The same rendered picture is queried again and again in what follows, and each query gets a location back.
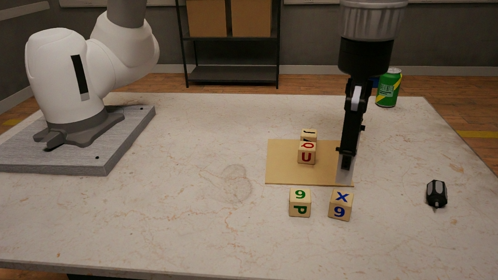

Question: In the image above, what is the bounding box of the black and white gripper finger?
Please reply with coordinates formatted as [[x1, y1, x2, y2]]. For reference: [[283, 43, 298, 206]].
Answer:
[[348, 78, 374, 152], [335, 83, 373, 186]]

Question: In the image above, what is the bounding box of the tan flat mat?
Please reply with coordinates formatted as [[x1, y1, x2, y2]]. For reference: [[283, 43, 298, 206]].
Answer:
[[265, 139, 354, 187]]

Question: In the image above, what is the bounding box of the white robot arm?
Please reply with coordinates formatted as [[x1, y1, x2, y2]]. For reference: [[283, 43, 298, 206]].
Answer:
[[25, 0, 409, 150]]

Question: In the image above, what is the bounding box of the green drink can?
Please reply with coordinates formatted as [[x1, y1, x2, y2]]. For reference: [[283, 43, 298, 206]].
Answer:
[[375, 67, 402, 108]]

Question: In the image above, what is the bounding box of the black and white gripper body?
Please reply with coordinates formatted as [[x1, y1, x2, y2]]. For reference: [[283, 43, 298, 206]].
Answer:
[[338, 37, 394, 98]]

